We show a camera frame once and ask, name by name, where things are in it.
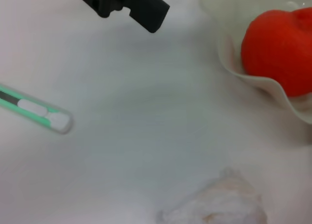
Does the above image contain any pale green wavy fruit plate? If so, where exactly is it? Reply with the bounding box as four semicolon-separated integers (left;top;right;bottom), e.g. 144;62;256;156
199;0;312;125

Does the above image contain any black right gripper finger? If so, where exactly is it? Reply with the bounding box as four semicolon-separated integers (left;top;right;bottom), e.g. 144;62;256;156
70;0;171;34

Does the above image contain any white paper ball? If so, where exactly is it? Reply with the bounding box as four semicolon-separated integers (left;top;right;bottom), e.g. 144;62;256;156
156;167;268;224

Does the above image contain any mint green utility knife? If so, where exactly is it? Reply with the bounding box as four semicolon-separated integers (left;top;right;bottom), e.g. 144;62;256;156
0;83;73;135

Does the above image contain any red tomato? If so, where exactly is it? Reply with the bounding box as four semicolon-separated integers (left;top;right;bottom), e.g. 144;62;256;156
240;7;312;98

